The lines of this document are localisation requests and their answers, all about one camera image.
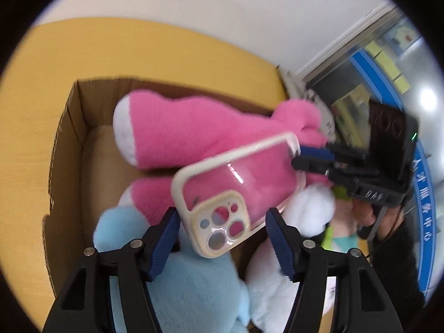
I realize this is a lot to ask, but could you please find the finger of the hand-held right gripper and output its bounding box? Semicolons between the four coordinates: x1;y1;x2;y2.
300;145;334;161
292;158;348;181

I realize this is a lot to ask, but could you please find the glass door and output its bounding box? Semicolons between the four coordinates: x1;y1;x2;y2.
305;7;438;285

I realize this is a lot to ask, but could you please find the person's right forearm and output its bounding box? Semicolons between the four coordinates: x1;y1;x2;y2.
368;211;428;320

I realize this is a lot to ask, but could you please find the clear phone case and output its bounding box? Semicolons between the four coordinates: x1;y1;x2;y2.
171;132;306;259

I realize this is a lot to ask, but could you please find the person's right hand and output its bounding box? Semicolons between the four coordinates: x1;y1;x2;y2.
352;199;405;240

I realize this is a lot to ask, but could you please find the green and teal soft toy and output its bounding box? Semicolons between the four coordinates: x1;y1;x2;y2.
321;184;360;254

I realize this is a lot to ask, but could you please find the brown cardboard box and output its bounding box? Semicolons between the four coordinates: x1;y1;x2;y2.
42;76;288;299

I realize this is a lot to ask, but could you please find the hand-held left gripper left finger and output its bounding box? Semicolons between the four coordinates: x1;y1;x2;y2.
42;207;181;333

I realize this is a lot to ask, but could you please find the light blue plush toy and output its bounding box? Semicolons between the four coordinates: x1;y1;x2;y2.
93;205;250;333

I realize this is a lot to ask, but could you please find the white plush toy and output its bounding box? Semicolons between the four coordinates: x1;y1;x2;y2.
244;182;337;332

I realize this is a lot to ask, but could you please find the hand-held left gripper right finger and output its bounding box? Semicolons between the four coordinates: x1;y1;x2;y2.
265;207;405;333

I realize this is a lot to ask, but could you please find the white door frame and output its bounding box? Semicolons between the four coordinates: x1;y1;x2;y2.
296;2;399;77

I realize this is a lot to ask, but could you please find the pink plush toy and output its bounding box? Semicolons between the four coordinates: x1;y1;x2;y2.
113;89;330;229

